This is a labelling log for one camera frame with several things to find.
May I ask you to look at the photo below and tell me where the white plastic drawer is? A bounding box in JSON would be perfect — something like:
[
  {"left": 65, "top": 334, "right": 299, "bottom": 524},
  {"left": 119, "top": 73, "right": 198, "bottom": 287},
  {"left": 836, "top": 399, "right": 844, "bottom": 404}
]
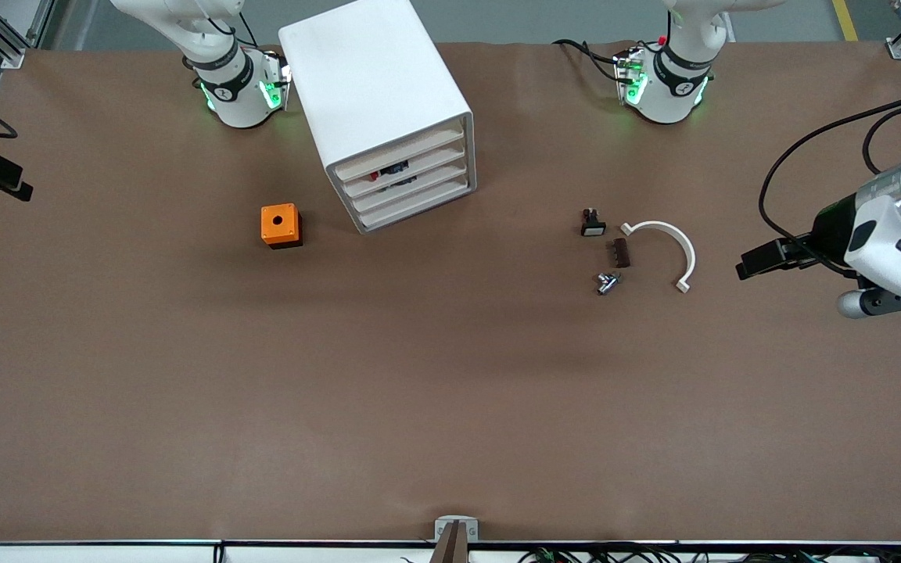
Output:
[
  {"left": 337, "top": 141, "right": 471, "bottom": 200},
  {"left": 329, "top": 121, "right": 468, "bottom": 185},
  {"left": 345, "top": 159, "right": 473, "bottom": 217},
  {"left": 353, "top": 177, "right": 476, "bottom": 235}
]

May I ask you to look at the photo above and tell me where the white drawer cabinet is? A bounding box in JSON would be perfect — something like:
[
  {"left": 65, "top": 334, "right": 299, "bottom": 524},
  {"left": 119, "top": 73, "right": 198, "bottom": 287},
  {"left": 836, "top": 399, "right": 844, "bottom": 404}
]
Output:
[{"left": 278, "top": 0, "right": 476, "bottom": 235}]

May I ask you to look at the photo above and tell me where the white curved plastic arc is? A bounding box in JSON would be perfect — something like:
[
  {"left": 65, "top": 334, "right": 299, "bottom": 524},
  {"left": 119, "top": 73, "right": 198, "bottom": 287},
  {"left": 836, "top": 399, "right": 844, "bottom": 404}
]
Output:
[{"left": 620, "top": 221, "right": 697, "bottom": 295}]

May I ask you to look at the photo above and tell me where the orange button enclosure box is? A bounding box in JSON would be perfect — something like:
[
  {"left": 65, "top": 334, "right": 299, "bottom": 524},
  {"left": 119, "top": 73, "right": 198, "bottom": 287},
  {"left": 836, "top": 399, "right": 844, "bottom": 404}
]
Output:
[{"left": 260, "top": 203, "right": 303, "bottom": 249}]

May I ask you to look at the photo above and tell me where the black right base cable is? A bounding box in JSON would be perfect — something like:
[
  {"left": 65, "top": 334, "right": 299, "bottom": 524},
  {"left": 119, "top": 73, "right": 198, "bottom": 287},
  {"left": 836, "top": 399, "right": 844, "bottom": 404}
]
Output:
[{"left": 220, "top": 8, "right": 260, "bottom": 48}]

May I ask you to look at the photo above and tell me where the black base cable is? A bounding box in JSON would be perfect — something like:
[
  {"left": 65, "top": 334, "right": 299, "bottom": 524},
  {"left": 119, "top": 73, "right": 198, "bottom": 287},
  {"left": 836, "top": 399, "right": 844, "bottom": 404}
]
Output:
[
  {"left": 552, "top": 38, "right": 625, "bottom": 83},
  {"left": 220, "top": 8, "right": 260, "bottom": 48}
]

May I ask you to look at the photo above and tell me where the black left base cable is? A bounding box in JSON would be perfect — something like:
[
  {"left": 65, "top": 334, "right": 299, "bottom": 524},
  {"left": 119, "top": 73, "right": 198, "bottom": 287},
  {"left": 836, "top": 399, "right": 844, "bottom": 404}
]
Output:
[{"left": 552, "top": 38, "right": 625, "bottom": 83}]

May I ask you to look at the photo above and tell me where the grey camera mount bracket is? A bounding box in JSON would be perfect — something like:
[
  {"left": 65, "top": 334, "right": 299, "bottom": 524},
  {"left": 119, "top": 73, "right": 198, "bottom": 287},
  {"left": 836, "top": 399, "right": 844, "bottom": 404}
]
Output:
[{"left": 433, "top": 515, "right": 479, "bottom": 563}]

